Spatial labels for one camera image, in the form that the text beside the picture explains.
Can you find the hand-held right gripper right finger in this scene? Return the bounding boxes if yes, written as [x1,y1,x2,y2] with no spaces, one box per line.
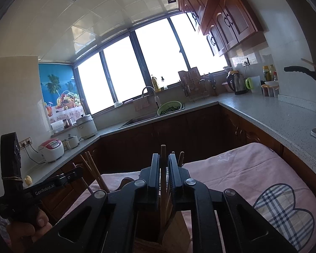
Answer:
[168,153,298,253]

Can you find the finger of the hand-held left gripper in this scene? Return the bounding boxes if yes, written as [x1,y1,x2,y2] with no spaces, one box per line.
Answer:
[55,168,85,188]

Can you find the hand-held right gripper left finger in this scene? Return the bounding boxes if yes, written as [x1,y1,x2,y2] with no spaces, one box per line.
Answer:
[26,153,161,253]

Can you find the thin dark chopstick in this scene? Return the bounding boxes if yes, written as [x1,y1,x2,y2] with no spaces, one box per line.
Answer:
[73,163,95,193]

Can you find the brown wooden chopstick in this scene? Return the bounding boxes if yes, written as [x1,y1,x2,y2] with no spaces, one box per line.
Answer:
[80,154,107,192]

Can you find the wooden utensil holder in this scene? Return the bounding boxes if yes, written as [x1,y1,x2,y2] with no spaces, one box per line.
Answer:
[107,175,194,253]

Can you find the person's left hand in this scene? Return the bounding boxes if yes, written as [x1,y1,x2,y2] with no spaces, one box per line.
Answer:
[7,209,53,253]

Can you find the white and red rice cooker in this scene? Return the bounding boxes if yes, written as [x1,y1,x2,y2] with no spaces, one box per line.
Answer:
[38,138,65,163]

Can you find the small white cooker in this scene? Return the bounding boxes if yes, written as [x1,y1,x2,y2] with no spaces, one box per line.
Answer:
[66,134,80,149]

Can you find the brown wooden base cabinets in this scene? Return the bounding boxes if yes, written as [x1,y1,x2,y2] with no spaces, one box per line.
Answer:
[39,103,316,217]

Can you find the steel kitchen sink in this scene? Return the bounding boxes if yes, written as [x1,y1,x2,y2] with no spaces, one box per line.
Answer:
[118,108,186,130]

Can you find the large white steamer pot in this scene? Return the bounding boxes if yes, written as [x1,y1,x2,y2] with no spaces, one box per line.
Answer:
[76,114,98,140]

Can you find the white storage container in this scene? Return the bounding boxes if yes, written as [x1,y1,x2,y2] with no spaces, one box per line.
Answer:
[51,120,65,134]

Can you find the green colander with greens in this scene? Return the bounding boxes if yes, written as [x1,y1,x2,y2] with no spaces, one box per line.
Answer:
[157,101,181,117]

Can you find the pink dishcloth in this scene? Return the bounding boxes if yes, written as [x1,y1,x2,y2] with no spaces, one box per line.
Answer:
[134,99,151,111]

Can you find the pink cloth with checked patches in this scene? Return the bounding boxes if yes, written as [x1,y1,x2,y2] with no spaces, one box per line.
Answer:
[91,142,316,253]

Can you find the steel kitchen faucet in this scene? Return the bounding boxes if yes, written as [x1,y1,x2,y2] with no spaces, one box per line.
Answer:
[141,86,161,109]

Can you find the yellow oil bottle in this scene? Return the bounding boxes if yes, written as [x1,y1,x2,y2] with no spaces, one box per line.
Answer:
[151,75,160,93]

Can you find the dish rack with cutting board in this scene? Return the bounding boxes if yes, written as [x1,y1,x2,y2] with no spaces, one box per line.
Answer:
[178,67,209,100]

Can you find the knife block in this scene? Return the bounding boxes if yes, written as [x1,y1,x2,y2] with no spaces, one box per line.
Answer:
[208,72,220,97]

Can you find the steel electric kettle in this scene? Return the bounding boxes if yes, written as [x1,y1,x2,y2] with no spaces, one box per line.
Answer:
[226,71,250,96]

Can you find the grey speckled kitchen countertop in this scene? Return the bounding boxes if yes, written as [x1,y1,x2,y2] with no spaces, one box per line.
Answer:
[21,92,316,182]

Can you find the green and white pitcher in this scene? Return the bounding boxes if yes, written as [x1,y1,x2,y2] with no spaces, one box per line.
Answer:
[245,75,261,93]

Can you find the spice jar set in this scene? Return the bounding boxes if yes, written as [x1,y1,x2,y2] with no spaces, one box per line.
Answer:
[261,84,280,98]

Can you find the beach and fruit wall poster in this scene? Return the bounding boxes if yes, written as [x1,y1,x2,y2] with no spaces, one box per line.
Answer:
[38,63,85,123]

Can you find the brown wooden wall cabinets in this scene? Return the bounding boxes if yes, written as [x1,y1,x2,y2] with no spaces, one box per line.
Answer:
[176,0,265,57]

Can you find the black pan handle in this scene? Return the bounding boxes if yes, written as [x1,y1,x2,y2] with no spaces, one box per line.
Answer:
[284,66,316,81]

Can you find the wooden utensil handle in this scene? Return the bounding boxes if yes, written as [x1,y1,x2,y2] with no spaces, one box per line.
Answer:
[301,58,316,73]

